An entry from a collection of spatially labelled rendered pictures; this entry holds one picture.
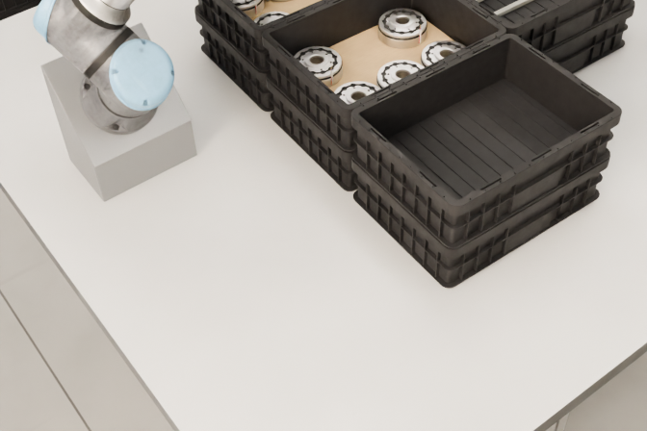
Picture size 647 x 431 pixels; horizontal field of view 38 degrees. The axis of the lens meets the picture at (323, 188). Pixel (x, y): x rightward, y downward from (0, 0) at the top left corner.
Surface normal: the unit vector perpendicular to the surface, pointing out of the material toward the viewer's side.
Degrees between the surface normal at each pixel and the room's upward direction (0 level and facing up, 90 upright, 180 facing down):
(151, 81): 52
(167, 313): 0
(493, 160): 0
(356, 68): 0
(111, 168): 90
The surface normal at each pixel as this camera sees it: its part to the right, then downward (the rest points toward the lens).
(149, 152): 0.60, 0.56
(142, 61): 0.48, -0.01
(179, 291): -0.04, -0.69
